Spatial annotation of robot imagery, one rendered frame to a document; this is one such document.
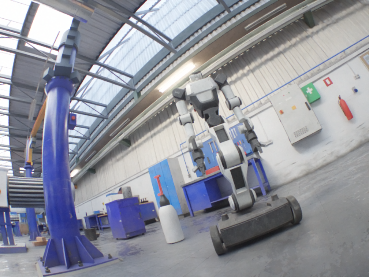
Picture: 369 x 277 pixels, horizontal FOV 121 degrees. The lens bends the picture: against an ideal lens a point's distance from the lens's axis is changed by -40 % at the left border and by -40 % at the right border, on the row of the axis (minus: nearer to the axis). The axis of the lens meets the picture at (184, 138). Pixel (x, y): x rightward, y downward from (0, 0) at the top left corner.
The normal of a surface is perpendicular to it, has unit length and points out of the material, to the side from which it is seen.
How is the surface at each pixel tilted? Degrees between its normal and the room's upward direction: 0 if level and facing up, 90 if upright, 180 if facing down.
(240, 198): 106
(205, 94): 90
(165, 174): 90
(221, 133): 80
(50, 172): 90
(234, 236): 90
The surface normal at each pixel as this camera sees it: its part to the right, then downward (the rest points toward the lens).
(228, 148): -0.27, -0.65
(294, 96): -0.61, -0.11
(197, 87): -0.18, -0.31
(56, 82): 0.50, 0.22
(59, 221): 0.50, -0.44
